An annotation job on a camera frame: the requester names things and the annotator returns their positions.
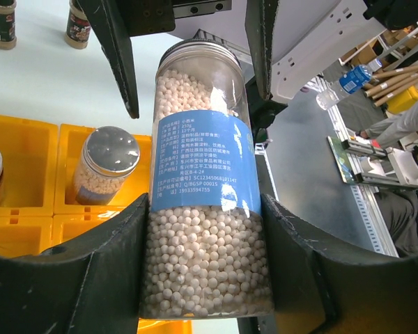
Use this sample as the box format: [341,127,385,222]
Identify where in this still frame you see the dark spice shaker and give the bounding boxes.
[0,0,17,50]
[64,1,91,49]

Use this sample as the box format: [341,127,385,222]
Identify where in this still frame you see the blue-label pearl jar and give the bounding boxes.
[73,126,140,205]
[140,39,273,319]

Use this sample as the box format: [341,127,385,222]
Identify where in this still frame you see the plastic water bottle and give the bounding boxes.
[316,65,374,110]

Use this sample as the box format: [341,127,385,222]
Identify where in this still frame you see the seated person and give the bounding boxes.
[357,101,418,257]

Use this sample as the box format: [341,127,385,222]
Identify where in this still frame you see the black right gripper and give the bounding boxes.
[77,0,275,119]

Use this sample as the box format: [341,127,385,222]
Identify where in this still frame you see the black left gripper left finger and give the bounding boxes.
[0,195,148,333]

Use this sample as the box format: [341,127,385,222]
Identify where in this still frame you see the yellow six-compartment tray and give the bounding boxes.
[0,116,192,333]

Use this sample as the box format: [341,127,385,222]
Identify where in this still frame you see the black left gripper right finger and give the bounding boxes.
[261,195,418,333]

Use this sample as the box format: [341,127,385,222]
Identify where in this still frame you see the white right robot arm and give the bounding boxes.
[78,1,418,119]

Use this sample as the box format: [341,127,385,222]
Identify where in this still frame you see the cardboard tubes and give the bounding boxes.
[364,65,418,106]

